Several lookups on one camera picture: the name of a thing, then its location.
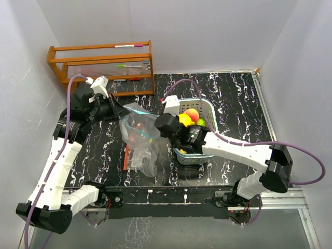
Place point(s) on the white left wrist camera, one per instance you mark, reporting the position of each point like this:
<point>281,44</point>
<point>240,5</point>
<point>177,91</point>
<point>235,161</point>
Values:
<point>98,85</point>

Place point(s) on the aluminium frame rail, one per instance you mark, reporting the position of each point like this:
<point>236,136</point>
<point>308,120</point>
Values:
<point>294,199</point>

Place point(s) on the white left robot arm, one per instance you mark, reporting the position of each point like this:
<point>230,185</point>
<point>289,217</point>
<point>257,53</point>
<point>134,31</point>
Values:
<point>47,208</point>

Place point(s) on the wooden shelf rack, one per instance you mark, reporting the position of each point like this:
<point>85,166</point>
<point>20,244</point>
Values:
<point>101,60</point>

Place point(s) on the green lime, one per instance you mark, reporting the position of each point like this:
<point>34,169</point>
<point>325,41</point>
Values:
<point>201,122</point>

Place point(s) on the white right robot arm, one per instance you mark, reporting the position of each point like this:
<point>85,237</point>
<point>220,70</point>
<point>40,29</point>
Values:
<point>272,163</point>

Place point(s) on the orange zip plastic bag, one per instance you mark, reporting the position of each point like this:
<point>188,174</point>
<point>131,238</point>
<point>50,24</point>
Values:
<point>143,160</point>

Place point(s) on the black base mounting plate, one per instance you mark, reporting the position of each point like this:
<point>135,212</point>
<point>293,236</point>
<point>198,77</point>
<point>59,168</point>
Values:
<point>172,201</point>

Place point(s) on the white plastic basket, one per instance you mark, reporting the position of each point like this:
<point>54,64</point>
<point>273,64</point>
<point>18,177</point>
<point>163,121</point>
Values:
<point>207,112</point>

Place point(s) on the red orange peach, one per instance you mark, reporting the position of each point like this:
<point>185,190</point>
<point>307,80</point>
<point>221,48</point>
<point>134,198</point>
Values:
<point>193,114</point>

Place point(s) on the blue zip top bag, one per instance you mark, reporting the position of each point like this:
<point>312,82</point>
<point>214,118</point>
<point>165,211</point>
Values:
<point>138,127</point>

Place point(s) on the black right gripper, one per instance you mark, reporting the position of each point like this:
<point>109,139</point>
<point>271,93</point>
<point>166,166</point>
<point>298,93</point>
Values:
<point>162,135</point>

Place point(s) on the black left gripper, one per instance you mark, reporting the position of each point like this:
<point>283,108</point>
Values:
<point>116,110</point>

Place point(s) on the yellow lemon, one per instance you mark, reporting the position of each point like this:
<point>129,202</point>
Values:
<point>185,120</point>

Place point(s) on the green white marker pen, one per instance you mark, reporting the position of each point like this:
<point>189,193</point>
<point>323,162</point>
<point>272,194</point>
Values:
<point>129,66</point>

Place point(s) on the pink white marker pen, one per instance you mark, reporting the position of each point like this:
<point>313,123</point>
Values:
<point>129,46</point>

